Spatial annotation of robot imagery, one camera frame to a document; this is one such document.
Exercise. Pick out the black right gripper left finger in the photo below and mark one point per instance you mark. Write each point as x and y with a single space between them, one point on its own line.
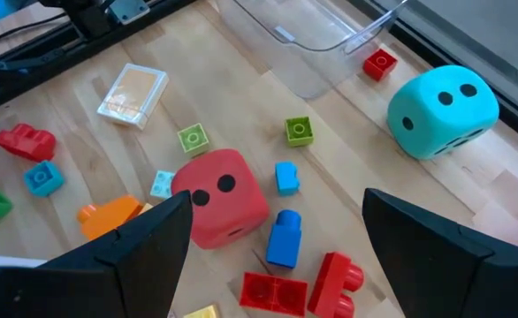
86 287

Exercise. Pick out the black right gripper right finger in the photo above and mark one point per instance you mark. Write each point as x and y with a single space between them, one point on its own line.
440 274

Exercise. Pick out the red large stud block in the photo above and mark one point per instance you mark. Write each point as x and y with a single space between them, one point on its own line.
329 282
25 143

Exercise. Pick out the small mint brick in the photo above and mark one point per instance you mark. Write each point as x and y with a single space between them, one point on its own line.
162 185

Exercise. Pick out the red foam die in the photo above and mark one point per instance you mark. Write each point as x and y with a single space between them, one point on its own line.
232 212

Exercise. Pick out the red two-stud brick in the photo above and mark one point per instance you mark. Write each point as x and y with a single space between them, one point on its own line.
272 293

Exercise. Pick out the small light green brick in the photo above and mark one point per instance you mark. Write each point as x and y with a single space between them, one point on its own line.
193 139

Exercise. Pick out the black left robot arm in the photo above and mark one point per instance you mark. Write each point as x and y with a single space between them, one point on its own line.
89 20

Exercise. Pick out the orange large block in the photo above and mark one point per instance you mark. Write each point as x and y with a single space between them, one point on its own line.
104 218

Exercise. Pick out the small pale yellow brick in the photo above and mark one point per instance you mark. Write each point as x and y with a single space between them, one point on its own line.
145 207

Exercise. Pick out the small teal brick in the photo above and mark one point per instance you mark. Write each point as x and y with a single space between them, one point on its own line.
42 179

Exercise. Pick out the teal foam die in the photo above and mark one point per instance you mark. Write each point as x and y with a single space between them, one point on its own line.
436 128

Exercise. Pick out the tall blue block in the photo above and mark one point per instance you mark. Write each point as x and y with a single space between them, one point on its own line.
283 240

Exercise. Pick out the small blue brick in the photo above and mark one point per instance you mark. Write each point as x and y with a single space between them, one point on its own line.
287 179

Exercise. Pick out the small olive green brick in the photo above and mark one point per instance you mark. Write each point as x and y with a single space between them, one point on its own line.
299 131

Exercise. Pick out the small dark red brick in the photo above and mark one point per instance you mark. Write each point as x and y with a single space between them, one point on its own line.
379 65

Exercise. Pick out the clear plastic tray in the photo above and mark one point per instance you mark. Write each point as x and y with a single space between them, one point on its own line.
312 26

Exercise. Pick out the grey mounting plate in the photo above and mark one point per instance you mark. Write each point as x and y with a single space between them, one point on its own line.
128 11

